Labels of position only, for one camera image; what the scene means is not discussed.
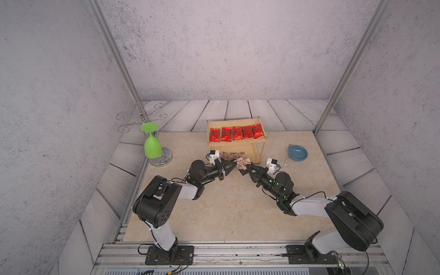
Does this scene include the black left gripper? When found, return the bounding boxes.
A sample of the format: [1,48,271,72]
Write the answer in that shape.
[197,160,236,186]

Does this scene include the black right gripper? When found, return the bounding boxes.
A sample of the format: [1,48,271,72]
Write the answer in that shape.
[246,164,283,202]

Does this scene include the black floral tea bag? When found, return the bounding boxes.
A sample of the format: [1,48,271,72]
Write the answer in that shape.
[232,152,247,160]
[236,157,252,170]
[220,152,234,161]

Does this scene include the red tea bag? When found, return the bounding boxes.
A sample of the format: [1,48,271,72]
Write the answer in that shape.
[242,126,254,139]
[251,123,265,139]
[232,127,244,140]
[221,127,233,142]
[209,128,221,142]

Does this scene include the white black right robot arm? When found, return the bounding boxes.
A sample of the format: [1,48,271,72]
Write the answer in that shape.
[246,163,385,264]

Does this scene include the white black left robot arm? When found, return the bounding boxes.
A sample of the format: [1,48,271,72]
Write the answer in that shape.
[132,159,237,266]

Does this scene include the wooden two-tier shelf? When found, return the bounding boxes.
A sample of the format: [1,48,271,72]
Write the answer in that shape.
[207,117,268,164]

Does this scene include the blue ceramic bowl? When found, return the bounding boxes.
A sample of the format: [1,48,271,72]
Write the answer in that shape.
[288,145,308,162]

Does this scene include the green plastic wine glass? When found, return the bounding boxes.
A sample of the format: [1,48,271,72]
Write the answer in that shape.
[140,122,162,159]

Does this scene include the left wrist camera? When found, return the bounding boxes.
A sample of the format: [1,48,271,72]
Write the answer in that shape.
[207,150,221,165]

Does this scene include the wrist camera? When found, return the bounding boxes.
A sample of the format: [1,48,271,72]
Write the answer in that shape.
[267,158,281,175]
[207,150,221,165]

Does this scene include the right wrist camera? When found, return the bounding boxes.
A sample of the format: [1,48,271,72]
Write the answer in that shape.
[267,158,281,175]

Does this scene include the white handled fork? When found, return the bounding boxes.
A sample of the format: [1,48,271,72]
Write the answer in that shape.
[284,144,292,166]

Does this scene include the silver wire glass rack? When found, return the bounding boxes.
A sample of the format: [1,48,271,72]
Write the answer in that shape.
[118,103,173,166]

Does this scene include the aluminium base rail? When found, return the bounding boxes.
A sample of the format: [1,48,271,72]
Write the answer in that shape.
[92,241,394,275]

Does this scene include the left aluminium frame post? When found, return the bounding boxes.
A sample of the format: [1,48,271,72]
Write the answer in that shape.
[85,0,146,120]

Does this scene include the aluminium frame post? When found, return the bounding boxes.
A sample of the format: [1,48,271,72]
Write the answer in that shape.
[85,0,146,120]
[313,0,391,137]

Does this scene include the right aluminium frame post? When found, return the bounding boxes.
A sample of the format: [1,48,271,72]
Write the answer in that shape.
[313,0,391,137]

